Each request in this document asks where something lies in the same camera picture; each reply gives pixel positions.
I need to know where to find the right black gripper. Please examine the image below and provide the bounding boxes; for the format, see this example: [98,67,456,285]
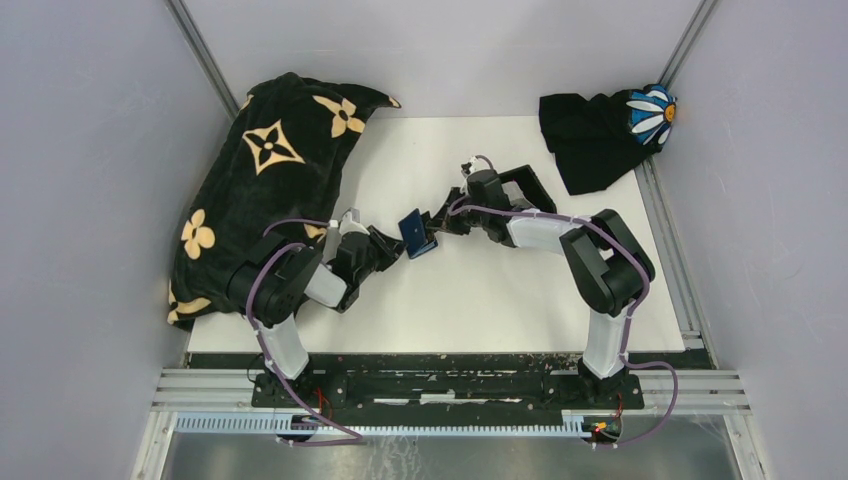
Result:
[426,187,488,236]

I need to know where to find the blue leather card holder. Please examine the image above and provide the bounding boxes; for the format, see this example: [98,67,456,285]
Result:
[398,209,438,260]

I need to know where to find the black card tray stand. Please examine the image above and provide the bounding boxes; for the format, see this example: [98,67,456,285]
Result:
[498,165,557,213]

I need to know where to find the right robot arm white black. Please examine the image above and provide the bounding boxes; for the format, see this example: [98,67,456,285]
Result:
[424,165,655,408]

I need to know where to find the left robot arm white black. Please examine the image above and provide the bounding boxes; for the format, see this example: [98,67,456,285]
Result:
[226,226,406,407]

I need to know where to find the stack of credit cards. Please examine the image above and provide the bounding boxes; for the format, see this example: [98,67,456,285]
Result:
[502,181,533,210]

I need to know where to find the black blanket with beige flowers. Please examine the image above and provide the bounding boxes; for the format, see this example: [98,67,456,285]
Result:
[167,72,401,325]

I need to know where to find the black cloth with blue flower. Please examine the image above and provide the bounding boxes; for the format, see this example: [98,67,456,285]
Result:
[538,84,677,196]

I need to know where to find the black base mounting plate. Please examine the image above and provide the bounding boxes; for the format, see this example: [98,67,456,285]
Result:
[251,371,645,427]

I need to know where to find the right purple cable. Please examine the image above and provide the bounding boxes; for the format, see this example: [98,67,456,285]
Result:
[447,154,680,449]

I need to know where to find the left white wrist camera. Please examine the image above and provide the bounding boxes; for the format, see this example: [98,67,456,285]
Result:
[329,208,369,236]

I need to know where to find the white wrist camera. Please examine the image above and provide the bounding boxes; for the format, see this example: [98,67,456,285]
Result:
[460,155,492,178]
[329,208,369,236]

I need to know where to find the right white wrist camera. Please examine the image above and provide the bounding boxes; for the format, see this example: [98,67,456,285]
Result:
[460,155,492,178]

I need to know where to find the aluminium frame rails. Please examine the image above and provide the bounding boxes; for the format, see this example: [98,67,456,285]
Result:
[132,317,753,480]

